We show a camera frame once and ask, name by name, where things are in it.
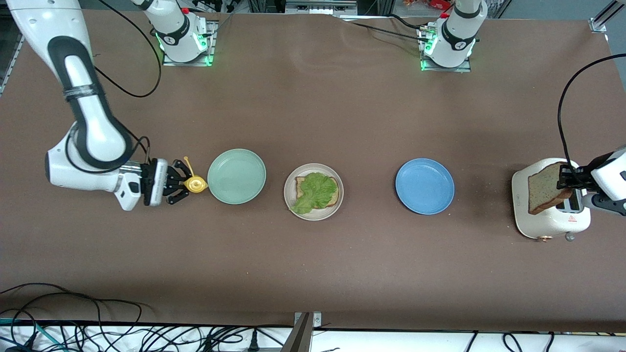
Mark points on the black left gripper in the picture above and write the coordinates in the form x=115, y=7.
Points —
x=569, y=176

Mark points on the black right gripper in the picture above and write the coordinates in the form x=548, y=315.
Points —
x=161, y=182

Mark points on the yellow mustard squeeze bottle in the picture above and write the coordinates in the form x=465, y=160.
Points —
x=195, y=184

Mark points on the brown bread slice dark crust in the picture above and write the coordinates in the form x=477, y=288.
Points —
x=543, y=190

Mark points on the green lettuce leaf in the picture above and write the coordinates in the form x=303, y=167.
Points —
x=315, y=190

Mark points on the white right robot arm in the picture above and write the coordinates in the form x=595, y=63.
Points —
x=93, y=127

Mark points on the mint green plate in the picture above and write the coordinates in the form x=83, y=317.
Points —
x=236, y=176

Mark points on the beige plate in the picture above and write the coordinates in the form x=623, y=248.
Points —
x=289, y=195

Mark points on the blue plate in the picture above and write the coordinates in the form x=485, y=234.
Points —
x=424, y=186

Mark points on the white two-slot toaster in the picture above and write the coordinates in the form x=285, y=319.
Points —
x=521, y=205

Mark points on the aluminium corner profile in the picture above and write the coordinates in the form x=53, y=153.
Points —
x=597, y=25
x=14, y=57

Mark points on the black power plug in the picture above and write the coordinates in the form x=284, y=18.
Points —
x=253, y=342

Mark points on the red snack packet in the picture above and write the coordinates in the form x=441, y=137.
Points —
x=430, y=4

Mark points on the grey power strip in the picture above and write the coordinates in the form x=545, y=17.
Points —
x=320, y=7

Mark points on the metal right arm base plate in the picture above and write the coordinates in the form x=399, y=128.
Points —
x=211, y=44

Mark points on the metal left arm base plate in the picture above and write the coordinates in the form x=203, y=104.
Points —
x=447, y=70

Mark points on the metal table bracket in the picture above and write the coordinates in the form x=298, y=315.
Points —
x=317, y=320

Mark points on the aluminium profile post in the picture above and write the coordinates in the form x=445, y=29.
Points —
x=298, y=340

